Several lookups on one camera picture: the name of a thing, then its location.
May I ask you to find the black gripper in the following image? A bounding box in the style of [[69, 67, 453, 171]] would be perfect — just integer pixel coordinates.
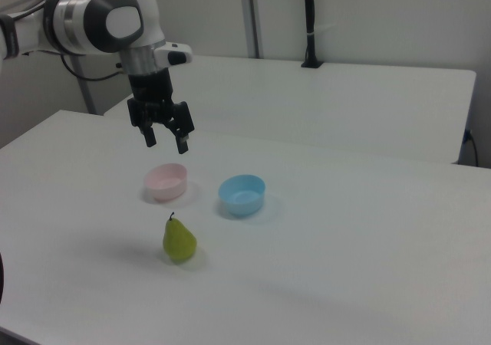
[[127, 67, 194, 156]]

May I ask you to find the green pear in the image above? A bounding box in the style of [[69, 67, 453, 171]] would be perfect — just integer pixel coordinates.
[[163, 212, 198, 262]]

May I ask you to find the pink plastic bowl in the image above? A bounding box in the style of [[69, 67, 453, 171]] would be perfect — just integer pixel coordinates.
[[143, 163, 189, 202]]

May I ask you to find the blue plastic bowl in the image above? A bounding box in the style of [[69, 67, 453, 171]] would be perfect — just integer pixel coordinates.
[[218, 174, 266, 218]]

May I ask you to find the white side table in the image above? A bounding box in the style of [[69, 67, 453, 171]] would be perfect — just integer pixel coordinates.
[[103, 55, 477, 165]]

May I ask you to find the black pole with table clamp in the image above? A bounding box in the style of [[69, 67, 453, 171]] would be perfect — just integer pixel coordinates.
[[301, 0, 325, 69]]

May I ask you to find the black cable on robot arm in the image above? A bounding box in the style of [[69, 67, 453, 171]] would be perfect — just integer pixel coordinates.
[[59, 51, 127, 82]]

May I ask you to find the grey vertical partition post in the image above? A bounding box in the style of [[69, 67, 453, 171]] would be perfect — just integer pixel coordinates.
[[238, 0, 262, 59]]

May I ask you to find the black cable with blue plug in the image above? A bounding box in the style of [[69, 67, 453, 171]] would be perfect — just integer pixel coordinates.
[[463, 129, 479, 166]]

